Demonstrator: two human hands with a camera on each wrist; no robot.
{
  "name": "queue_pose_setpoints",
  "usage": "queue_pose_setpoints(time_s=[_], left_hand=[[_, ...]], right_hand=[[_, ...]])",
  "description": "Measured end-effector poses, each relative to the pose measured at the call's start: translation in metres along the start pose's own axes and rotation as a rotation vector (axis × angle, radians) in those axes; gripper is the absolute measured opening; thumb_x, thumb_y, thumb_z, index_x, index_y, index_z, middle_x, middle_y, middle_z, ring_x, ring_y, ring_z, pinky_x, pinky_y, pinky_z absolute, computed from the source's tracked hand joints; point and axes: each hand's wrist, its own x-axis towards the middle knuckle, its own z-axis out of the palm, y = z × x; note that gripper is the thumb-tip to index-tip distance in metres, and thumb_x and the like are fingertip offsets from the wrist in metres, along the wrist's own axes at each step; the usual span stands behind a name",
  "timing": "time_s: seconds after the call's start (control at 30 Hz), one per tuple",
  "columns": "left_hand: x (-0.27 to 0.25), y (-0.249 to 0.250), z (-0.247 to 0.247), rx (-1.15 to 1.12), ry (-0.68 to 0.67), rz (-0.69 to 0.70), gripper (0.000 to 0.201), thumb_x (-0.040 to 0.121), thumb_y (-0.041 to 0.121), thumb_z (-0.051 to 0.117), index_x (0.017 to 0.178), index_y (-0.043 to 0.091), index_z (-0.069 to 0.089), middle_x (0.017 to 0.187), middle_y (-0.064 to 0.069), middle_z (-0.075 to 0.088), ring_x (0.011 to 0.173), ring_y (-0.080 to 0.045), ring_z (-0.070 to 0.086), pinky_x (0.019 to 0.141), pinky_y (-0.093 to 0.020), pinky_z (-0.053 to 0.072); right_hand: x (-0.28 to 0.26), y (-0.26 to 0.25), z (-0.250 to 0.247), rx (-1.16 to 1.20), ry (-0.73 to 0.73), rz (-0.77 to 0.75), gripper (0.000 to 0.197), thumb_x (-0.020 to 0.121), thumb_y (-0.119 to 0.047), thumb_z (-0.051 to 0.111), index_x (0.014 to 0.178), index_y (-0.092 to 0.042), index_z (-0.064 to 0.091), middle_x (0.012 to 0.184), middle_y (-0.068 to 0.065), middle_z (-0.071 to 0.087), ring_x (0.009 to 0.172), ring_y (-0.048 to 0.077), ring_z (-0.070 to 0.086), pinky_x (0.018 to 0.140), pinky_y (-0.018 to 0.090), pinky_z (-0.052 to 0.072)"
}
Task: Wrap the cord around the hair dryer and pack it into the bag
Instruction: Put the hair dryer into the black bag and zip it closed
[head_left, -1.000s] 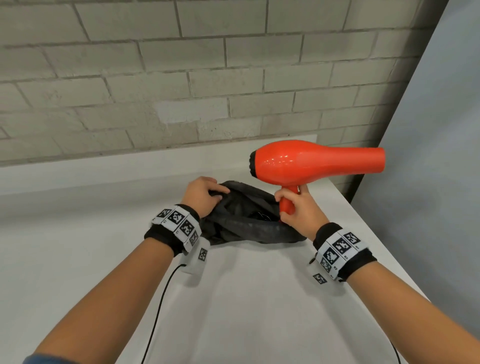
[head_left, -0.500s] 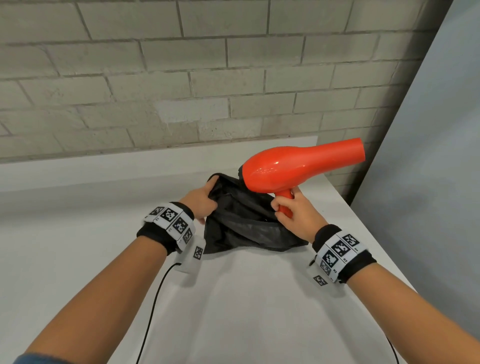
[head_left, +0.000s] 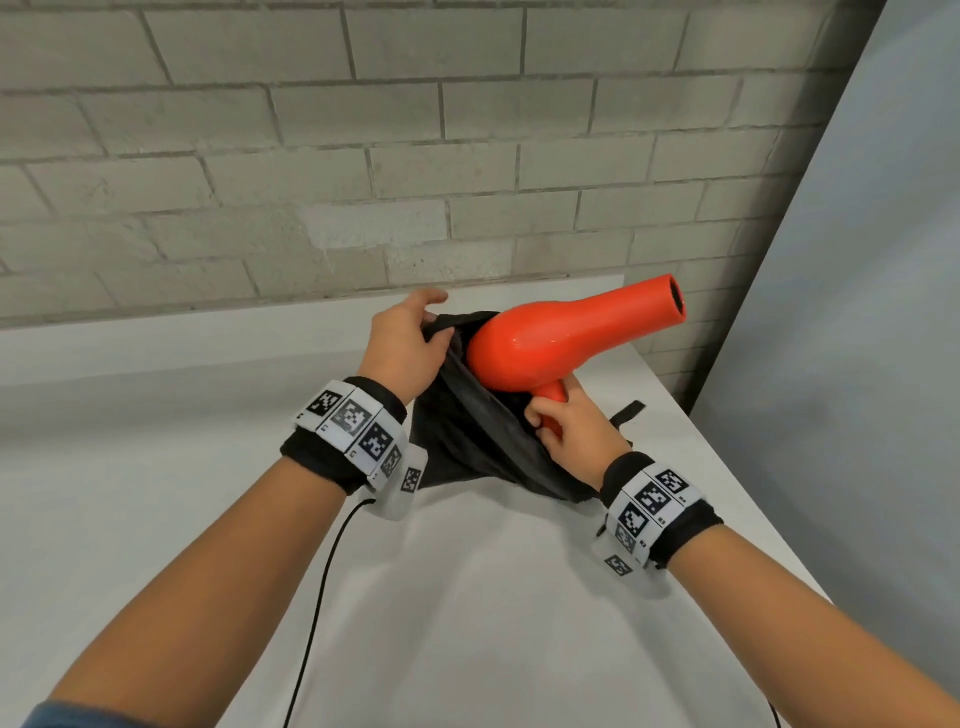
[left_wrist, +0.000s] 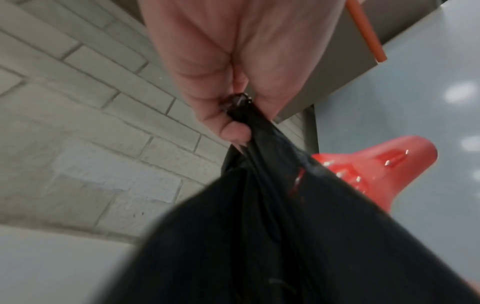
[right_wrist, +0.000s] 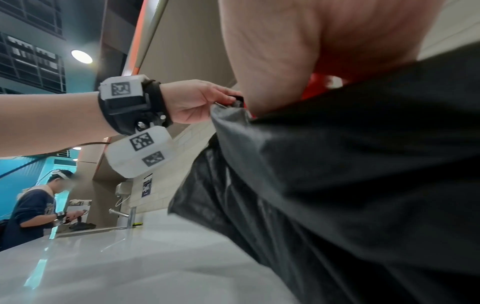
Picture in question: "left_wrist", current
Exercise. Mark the black fabric drawstring bag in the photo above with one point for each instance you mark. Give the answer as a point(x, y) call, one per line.
point(281, 237)

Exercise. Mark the orange and grey cabinet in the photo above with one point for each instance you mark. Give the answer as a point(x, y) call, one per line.
point(337, 59)

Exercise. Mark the light grey partition board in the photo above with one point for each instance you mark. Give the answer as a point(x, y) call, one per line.
point(423, 118)

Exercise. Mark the red hair dryer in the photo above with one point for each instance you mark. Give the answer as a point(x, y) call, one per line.
point(378, 169)

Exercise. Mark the person's left hand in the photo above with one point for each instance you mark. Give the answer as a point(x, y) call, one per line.
point(225, 59)

